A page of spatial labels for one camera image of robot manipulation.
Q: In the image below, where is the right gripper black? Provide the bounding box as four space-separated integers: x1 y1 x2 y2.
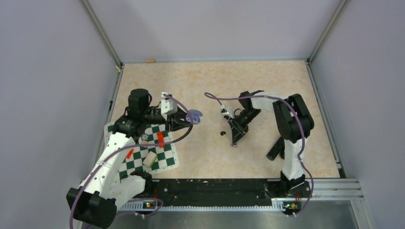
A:
228 108 262 144

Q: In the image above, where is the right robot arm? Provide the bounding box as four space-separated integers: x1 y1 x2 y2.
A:
221 90 314 197

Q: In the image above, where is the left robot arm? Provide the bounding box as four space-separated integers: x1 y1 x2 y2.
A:
66 88 202 229

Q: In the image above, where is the orange rectangular block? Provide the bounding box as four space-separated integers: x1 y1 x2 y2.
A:
157 132 165 148

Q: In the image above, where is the green white chess mat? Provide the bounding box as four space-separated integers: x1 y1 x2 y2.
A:
114 125 180 181

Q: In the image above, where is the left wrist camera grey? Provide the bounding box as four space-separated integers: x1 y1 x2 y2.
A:
160 92 178 121

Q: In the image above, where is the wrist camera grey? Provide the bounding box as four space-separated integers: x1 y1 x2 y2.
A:
220 106 232 117
160 92 178 121

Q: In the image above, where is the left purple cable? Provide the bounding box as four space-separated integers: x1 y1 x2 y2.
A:
69 93 194 229

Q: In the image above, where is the purple cable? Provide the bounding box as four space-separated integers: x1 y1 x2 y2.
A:
204 92 314 219
69 93 194 229

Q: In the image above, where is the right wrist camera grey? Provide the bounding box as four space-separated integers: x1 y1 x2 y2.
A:
220 106 232 117

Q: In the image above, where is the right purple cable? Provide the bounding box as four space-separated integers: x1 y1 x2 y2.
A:
204 92 314 219

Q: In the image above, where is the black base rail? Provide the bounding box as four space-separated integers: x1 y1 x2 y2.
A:
123 178 312 208

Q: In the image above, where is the aluminium frame post left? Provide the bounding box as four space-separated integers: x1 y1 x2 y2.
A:
79 0 123 73

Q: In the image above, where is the aluminium frame post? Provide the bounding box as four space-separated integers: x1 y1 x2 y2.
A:
79 0 123 73
307 0 351 65

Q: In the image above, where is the aluminium frame post right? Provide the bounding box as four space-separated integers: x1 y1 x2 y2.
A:
307 0 351 65

